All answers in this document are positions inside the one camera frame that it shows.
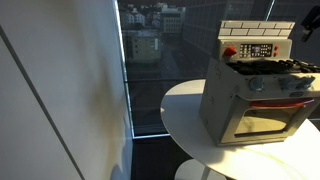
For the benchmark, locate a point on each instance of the black stove control display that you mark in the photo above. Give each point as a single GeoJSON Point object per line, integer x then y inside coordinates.
{"type": "Point", "coordinates": [256, 50]}

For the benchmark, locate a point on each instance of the white toy stove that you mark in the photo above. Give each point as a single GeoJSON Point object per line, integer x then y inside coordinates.
{"type": "Point", "coordinates": [223, 110]}

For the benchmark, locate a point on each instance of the beige building outside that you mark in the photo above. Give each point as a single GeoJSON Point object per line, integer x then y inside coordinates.
{"type": "Point", "coordinates": [145, 46]}

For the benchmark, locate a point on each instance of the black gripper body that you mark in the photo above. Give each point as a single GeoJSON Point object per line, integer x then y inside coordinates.
{"type": "Point", "coordinates": [313, 16]}

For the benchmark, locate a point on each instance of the blue stove knob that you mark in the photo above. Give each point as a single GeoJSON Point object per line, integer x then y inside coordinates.
{"type": "Point", "coordinates": [288, 83]}
{"type": "Point", "coordinates": [306, 82]}
{"type": "Point", "coordinates": [257, 84]}

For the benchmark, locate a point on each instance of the red stove knob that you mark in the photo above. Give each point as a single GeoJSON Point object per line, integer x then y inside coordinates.
{"type": "Point", "coordinates": [230, 51]}

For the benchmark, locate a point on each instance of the white building outside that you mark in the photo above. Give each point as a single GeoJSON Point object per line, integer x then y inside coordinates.
{"type": "Point", "coordinates": [171, 20]}

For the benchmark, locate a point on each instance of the white round table base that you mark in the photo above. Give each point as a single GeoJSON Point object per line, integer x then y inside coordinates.
{"type": "Point", "coordinates": [191, 170]}

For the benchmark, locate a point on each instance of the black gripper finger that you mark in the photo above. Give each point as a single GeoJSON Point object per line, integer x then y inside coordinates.
{"type": "Point", "coordinates": [306, 35]}

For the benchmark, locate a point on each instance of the black burner grate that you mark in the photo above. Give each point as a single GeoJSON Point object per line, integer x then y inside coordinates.
{"type": "Point", "coordinates": [266, 66]}

